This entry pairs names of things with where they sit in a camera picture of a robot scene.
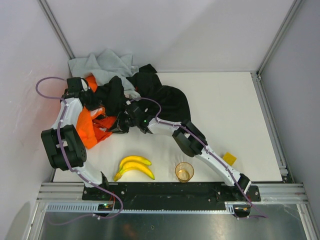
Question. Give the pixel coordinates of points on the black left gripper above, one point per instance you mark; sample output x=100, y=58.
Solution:
x=94, y=97

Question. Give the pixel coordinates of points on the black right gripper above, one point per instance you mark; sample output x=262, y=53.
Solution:
x=121, y=123

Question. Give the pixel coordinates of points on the black zip jacket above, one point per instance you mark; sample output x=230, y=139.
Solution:
x=170, y=101

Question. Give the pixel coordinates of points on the orange shorts white drawstring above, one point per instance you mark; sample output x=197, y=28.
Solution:
x=101, y=127

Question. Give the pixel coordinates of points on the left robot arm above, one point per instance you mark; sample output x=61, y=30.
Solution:
x=64, y=147

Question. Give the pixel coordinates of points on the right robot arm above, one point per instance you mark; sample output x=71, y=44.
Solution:
x=191, y=141

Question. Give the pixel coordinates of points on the orange cloth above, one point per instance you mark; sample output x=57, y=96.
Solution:
x=84, y=125

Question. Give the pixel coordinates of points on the grey cloth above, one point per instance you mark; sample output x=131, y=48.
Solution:
x=106, y=66

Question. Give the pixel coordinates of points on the upper yellow banana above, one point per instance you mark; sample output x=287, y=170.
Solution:
x=136, y=160

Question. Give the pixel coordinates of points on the yellow banana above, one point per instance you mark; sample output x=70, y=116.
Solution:
x=136, y=160
x=144, y=170

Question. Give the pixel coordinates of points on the lower yellow banana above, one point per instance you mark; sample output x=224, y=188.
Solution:
x=144, y=170

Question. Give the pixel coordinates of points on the amber plastic cup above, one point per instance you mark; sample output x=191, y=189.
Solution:
x=184, y=171

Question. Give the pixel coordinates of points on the yellow cube block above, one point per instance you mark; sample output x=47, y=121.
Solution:
x=229, y=158

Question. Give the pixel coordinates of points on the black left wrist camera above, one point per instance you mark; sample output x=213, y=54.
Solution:
x=76, y=86

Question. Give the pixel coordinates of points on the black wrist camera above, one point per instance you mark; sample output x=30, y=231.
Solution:
x=134, y=111
x=76, y=86

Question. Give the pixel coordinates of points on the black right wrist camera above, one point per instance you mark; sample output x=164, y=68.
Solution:
x=134, y=111

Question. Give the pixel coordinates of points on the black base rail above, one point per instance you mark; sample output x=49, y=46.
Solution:
x=175, y=196

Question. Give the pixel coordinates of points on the left aluminium frame post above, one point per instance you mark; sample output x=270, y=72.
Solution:
x=45, y=7

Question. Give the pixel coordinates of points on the aluminium frame post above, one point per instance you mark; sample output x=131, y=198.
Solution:
x=45, y=7
x=284, y=27

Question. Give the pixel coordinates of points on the right aluminium frame rail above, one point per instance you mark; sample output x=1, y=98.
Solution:
x=284, y=168

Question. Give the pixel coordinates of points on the right aluminium frame post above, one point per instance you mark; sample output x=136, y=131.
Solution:
x=284, y=27

